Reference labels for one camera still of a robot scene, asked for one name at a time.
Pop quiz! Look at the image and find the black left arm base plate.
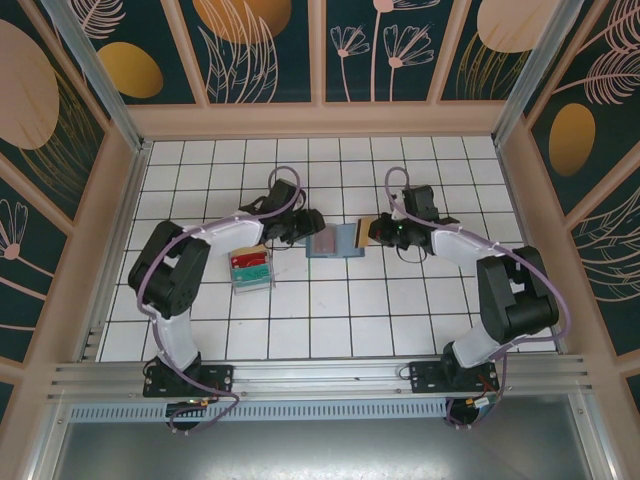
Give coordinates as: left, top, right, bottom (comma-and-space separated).
141, 361, 237, 399

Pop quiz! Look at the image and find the green card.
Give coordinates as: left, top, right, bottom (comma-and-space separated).
231, 265, 275, 285

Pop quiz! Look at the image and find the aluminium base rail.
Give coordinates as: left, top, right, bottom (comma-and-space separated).
46, 353, 597, 407

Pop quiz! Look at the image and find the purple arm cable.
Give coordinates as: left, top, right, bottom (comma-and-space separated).
384, 167, 574, 432
136, 165, 308, 437

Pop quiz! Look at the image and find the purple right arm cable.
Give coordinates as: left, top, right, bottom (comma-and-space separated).
384, 167, 574, 432

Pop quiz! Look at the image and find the clear plastic box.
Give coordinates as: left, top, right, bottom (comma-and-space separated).
227, 244, 278, 298

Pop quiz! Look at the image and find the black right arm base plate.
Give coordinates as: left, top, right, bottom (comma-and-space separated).
408, 359, 502, 397

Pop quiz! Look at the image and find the slotted grey cable duct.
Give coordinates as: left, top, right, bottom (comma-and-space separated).
66, 401, 452, 422

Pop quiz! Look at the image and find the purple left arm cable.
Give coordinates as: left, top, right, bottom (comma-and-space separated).
136, 165, 308, 437

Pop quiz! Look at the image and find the aluminium corner post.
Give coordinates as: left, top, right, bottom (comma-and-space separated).
39, 0, 154, 157
490, 0, 597, 149

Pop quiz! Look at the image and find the pink circle wall panel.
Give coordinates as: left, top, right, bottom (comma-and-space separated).
438, 0, 544, 104

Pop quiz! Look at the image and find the pink flower wall panel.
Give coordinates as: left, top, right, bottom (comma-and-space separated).
324, 0, 437, 104

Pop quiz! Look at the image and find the orange circle leaf wall panel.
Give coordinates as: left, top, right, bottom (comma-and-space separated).
178, 0, 314, 105

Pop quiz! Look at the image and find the red card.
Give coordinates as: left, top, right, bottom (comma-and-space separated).
228, 250, 270, 272

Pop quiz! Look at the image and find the grey metal sheet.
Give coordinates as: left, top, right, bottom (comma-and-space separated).
29, 418, 617, 480

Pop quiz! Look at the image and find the maroon card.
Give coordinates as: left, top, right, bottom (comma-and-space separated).
311, 226, 338, 254

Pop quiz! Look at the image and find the gold oval wall panel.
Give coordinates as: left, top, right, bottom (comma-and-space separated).
64, 0, 200, 107

